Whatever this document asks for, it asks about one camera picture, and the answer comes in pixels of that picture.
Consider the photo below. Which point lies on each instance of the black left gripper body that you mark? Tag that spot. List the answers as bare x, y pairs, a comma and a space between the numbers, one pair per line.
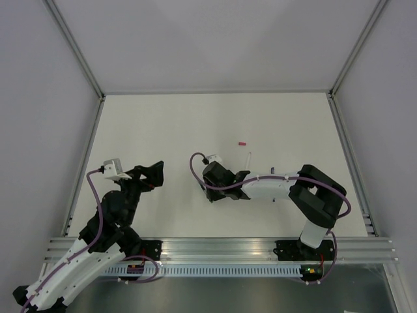
133, 188

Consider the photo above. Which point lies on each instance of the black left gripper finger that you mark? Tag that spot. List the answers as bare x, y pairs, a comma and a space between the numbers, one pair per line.
140, 173
156, 172

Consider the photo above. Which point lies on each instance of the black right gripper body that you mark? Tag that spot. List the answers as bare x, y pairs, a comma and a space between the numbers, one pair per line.
215, 193

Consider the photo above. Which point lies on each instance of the white marker pen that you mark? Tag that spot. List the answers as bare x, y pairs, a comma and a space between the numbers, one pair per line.
248, 160

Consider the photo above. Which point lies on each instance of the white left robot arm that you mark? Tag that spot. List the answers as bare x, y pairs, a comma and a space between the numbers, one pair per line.
107, 239

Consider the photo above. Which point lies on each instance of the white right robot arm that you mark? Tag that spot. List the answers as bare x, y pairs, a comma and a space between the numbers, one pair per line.
245, 204

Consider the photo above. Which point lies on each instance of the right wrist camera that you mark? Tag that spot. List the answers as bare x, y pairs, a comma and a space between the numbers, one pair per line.
212, 158

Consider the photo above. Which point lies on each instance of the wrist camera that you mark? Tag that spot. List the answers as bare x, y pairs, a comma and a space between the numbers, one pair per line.
212, 158
112, 170

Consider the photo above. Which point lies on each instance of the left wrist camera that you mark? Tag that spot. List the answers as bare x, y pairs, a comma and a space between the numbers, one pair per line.
112, 170

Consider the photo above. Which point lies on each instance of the perforated cable duct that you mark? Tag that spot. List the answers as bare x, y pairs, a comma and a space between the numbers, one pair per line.
203, 270

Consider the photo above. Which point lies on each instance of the aluminium mounting rail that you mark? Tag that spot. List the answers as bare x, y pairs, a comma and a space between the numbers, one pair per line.
261, 250

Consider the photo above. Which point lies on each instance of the aluminium frame left post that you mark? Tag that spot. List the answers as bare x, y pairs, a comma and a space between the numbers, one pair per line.
70, 40

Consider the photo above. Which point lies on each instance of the aluminium frame post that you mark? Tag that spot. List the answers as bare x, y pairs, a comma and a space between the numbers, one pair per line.
70, 40
358, 45

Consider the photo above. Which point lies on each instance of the aluminium frame right post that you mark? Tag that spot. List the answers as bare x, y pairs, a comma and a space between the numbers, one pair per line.
358, 45

